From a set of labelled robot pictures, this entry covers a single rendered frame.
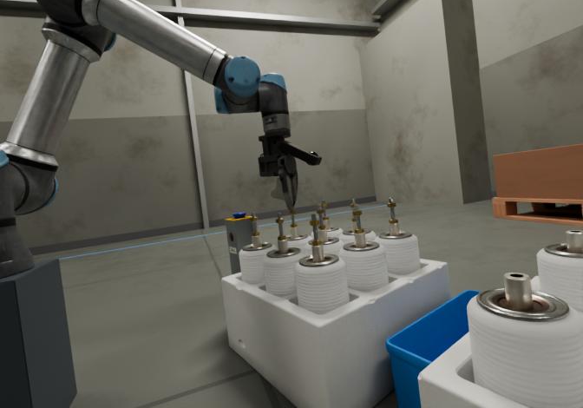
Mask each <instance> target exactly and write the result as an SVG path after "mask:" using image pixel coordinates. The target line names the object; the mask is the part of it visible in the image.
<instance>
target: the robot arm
mask: <svg viewBox="0 0 583 408"><path fill-rule="evenodd" d="M36 1H37V2H38V4H39V5H40V6H41V7H42V8H43V10H44V11H45V12H46V13H47V14H48V15H47V17H46V19H45V21H44V24H43V27H42V29H41V32H42V34H43V36H44V38H45V40H46V44H45V46H44V49H43V52H42V54H41V56H40V59H39V61H38V64H37V65H36V69H35V71H34V74H33V76H32V78H31V80H30V83H29V86H28V88H27V90H26V93H25V95H24V98H23V101H22V103H21V105H20V108H19V110H18V112H17V114H16V118H15V120H14V122H13V124H12V127H11V129H10V132H9V134H8V137H7V139H6V141H5V142H4V143H2V144H0V279H2V278H5V277H9V276H11V275H15V274H18V273H22V272H25V271H28V270H30V269H31V268H33V267H34V266H35V265H34V259H33V255H32V253H31V252H30V250H29V249H28V247H27V245H26V244H25V242H24V240H23V238H22V237H21V235H20V233H18V231H17V228H16V216H15V215H24V214H31V213H34V212H36V211H38V210H41V209H43V208H45V207H47V206H48V205H49V204H50V203H51V202H52V201H53V200H54V199H55V197H56V194H57V189H58V184H57V180H56V178H55V174H56V170H57V169H58V165H59V164H58V163H57V161H56V159H55V157H54V154H55V152H56V149H57V146H58V144H59V141H60V139H61V137H62V133H63V130H64V129H65V126H66V124H67V121H68V119H69V115H70V113H71V110H72V108H73V106H74V104H75V100H76V97H77V95H78V93H79V90H80V88H81V86H82V82H83V80H84V77H85V75H86V73H87V70H88V66H89V65H90V64H91V63H94V62H98V61H100V59H101V57H102V53H103V52H105V51H109V50H110V49H111V48H112V47H113V46H114V44H115V41H116V38H117V34H118V35H120V36H123V37H125V38H126V39H128V40H129V41H131V42H133V43H135V44H137V45H139V46H141V47H142V48H144V49H146V50H148V51H150V52H152V53H154V54H156V55H157V56H159V57H161V58H163V59H165V60H167V61H168V62H170V63H172V64H174V65H176V66H178V67H179V68H181V69H184V70H185V71H187V72H189V73H190V74H192V75H194V76H197V77H198V78H199V79H201V80H203V81H205V82H208V83H210V84H211V85H213V86H214V88H213V92H214V101H215V108H216V111H217V112H218V113H219V114H229V115H231V114H241V113H257V112H261V115H262V121H263V129H264V133H265V135H262V136H259V141H262V146H263V154H262V156H261V155H260V157H259V158H258V160H259V173H260V176H262V177H271V176H279V177H278V178H277V180H276V183H277V186H276V187H275V188H274V189H273V190H272V191H271V197H272V198H275V199H280V200H284V201H285V203H286V206H287V207H288V209H289V210H292V206H293V208H294V206H295V203H296V199H297V193H298V172H297V164H296V160H295V157H296V158H298V159H299V160H301V161H305V162H306V163H307V164H308V165H310V166H316V165H319V164H320V162H321V160H322V157H321V156H319V155H318V154H317V153H316V152H312V151H308V150H306V149H304V148H301V147H299V146H297V145H295V144H293V143H291V142H289V141H285V138H288V137H291V131H290V130H291V123H290V116H289V109H288V101H287V90H286V86H285V79H284V77H283V76H282V75H280V74H277V73H269V74H263V75H261V73H260V69H259V66H258V64H257V63H255V62H254V61H253V59H251V58H250V57H248V56H236V57H233V56H230V55H229V54H227V53H226V52H225V51H223V50H221V49H219V48H217V47H215V46H214V45H212V44H210V43H209V42H207V41H205V40H203V39H202V38H200V37H198V36H196V35H195V34H193V33H191V32H190V31H188V30H186V29H184V28H182V27H180V26H179V25H178V24H176V23H174V22H172V21H170V20H168V19H167V18H165V17H163V16H162V15H160V14H158V13H157V12H155V11H153V10H151V9H149V8H148V7H146V6H145V5H143V4H141V3H139V2H137V1H135V0H36ZM263 155H264V156H263ZM288 175H289V176H288Z"/></svg>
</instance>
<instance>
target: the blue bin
mask: <svg viewBox="0 0 583 408"><path fill-rule="evenodd" d="M478 293H480V291H476V290H466V291H464V292H462V293H460V294H458V295H457V296H455V297H454V298H453V299H451V300H449V301H447V302H446V303H444V304H442V305H441V306H439V307H437V308H436V309H435V310H433V311H431V312H430V313H428V314H426V315H424V316H423V317H421V318H420V319H418V320H417V321H415V322H413V323H412V324H410V325H409V326H406V327H405V328H403V329H402V330H401V331H399V332H397V333H395V334H394V335H392V336H390V337H389V338H387V339H386V340H385V345H386V350H387V352H388V353H389V354H390V363H391V369H392V374H393V379H394V385H395V390H396V400H397V405H398V408H421V400H420V392H419V384H418V376H419V373H420V372H421V371H422V370H424V369H425V368H426V367H427V366H428V365H430V364H431V363H432V362H433V361H435V360H436V359H437V358H438V357H440V356H441V355H442V354H443V353H444V352H446V351H447V350H448V349H449V348H450V347H451V346H452V345H453V344H455V343H456V342H457V341H458V340H459V339H461V338H462V337H463V336H464V335H466V334H467V333H468V332H469V329H468V314H467V312H468V311H467V304H468V303H469V301H470V300H471V299H472V298H474V296H476V295H477V294H478Z"/></svg>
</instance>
